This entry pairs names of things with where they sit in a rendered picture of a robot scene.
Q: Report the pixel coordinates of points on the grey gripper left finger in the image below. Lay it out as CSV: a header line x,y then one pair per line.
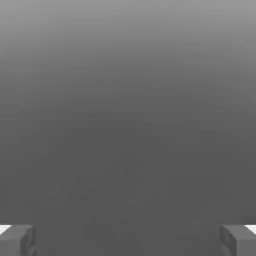
x,y
18,241

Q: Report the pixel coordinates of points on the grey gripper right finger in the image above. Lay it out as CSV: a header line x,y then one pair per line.
x,y
238,242

